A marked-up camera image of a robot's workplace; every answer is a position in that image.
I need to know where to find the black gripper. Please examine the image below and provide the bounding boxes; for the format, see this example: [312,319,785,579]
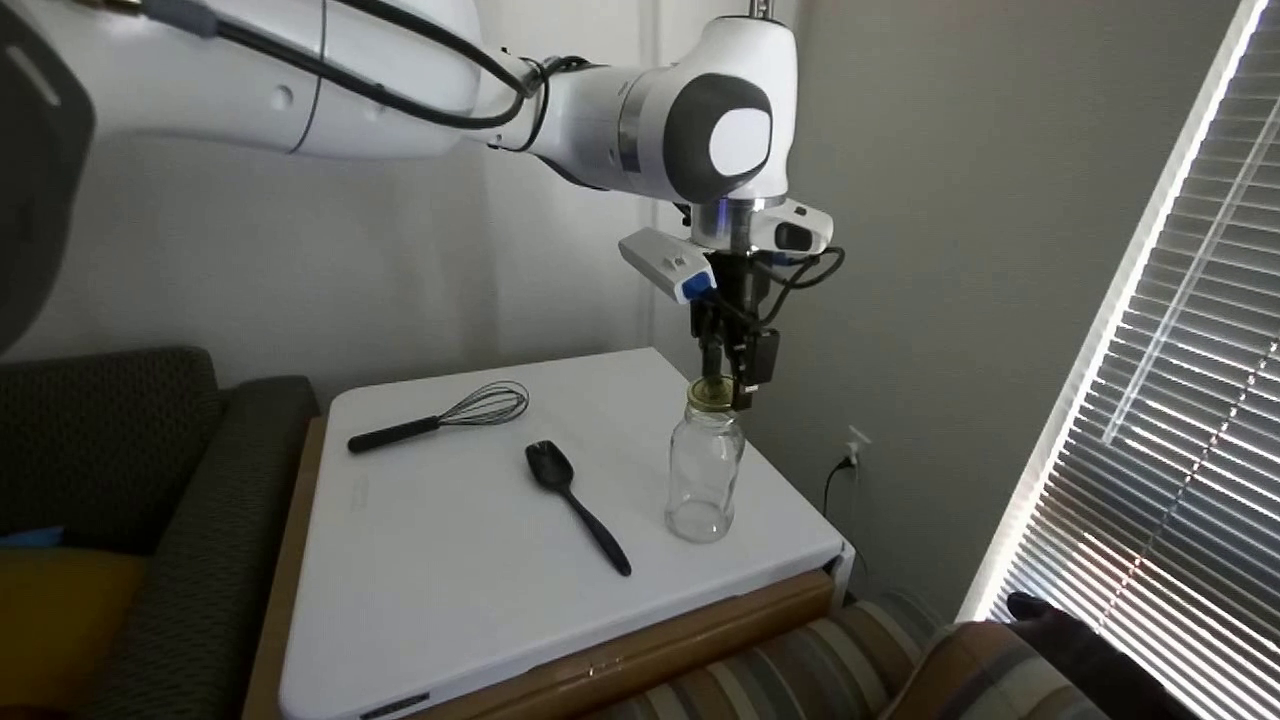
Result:
[691,254,780,414]

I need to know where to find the clear glass jar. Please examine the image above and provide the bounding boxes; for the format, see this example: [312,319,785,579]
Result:
[666,396,744,545]

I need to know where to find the gold metal jar lid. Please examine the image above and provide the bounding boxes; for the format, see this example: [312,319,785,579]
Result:
[687,379,731,408]

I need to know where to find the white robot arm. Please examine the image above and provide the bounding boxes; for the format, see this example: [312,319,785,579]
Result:
[0,0,831,408]

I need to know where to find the black silicone spatula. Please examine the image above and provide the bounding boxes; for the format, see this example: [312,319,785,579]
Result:
[523,441,632,575]

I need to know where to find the striped cushion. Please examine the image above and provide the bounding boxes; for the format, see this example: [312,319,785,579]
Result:
[583,594,1202,720]

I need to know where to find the white window blinds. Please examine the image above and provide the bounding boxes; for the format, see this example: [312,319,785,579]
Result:
[962,0,1280,720]

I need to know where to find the dark grey sofa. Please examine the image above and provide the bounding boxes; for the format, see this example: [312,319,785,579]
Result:
[0,348,318,720]

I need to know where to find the yellow cushion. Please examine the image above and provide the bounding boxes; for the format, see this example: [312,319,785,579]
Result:
[0,550,147,720]

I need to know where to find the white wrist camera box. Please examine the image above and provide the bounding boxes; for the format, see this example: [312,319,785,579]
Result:
[619,227,717,306]

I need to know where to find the wall outlet with plug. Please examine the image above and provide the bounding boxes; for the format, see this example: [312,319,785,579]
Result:
[819,425,873,516]

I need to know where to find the black handled wire whisk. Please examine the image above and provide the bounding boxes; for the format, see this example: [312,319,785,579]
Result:
[349,379,527,455]

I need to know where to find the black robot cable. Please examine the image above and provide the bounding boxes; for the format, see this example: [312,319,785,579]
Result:
[144,0,848,328]

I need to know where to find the wooden table frame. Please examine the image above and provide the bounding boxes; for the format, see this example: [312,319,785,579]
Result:
[246,419,853,720]

